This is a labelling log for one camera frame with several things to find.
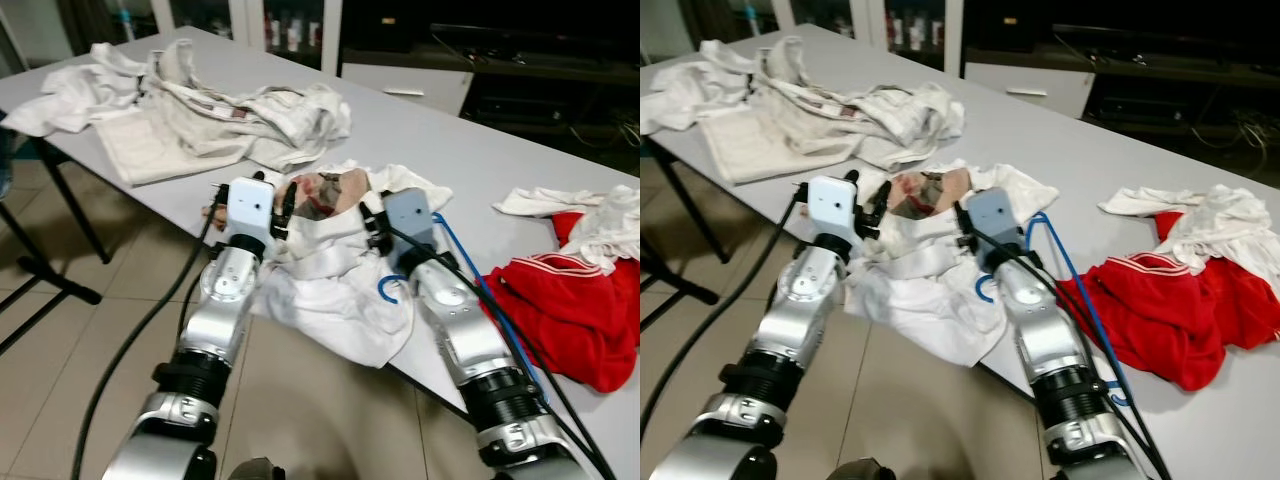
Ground blue plastic hanger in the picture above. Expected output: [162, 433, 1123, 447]
[378, 210, 561, 401]
[975, 210, 1136, 406]

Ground white printed t-shirt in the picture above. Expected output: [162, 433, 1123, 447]
[205, 160, 453, 369]
[845, 160, 1061, 369]

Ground white drawer unit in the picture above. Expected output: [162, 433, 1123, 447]
[962, 62, 1096, 119]
[340, 62, 473, 116]

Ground white glass door cabinet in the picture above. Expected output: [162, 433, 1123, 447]
[150, 0, 346, 76]
[770, 0, 966, 73]

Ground black table leg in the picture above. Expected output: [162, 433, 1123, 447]
[653, 145, 728, 266]
[38, 145, 111, 266]

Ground black TV stand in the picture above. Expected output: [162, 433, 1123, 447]
[340, 0, 641, 176]
[962, 0, 1280, 176]

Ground red shorts white stripes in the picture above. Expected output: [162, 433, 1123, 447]
[1055, 210, 1280, 393]
[482, 210, 641, 393]

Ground white crumpled jacket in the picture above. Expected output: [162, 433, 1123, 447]
[0, 42, 151, 138]
[640, 40, 761, 136]

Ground small white cloth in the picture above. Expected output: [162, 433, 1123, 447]
[1098, 183, 1280, 281]
[492, 185, 641, 276]

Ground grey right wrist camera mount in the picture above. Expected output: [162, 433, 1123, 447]
[965, 187, 1026, 269]
[383, 187, 438, 263]

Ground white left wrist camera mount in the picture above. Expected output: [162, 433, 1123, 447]
[225, 178, 276, 246]
[808, 175, 861, 251]

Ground black clothes rack frame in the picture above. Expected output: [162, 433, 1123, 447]
[0, 200, 106, 356]
[640, 250, 721, 336]

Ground white cable bundle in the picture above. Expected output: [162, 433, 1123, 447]
[565, 95, 641, 151]
[1200, 95, 1280, 151]

